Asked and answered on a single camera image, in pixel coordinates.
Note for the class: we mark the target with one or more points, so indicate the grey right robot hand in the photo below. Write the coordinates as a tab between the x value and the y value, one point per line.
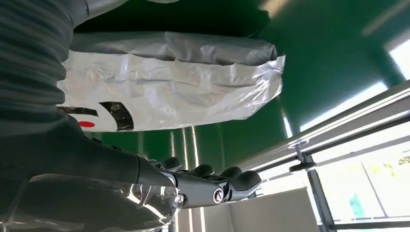
80	166

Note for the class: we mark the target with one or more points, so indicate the ribbed grey right arm sleeve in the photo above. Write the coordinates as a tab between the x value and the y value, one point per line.
29	64

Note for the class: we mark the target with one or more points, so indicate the white flat panel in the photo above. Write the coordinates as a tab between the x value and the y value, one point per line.
272	213

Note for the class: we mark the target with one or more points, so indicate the black clamp knob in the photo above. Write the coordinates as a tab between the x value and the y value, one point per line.
301	166

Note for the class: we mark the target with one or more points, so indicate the black frame post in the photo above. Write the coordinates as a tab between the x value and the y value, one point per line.
320	198

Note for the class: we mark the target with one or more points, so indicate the aluminium frame rail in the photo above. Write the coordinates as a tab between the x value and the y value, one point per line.
346	123

